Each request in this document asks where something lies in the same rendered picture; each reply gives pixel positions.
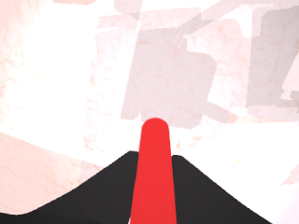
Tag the red peg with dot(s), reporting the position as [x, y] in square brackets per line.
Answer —
[154, 196]

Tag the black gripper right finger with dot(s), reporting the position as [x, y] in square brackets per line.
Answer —
[199, 200]

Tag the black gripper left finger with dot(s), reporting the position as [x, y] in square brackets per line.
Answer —
[105, 198]

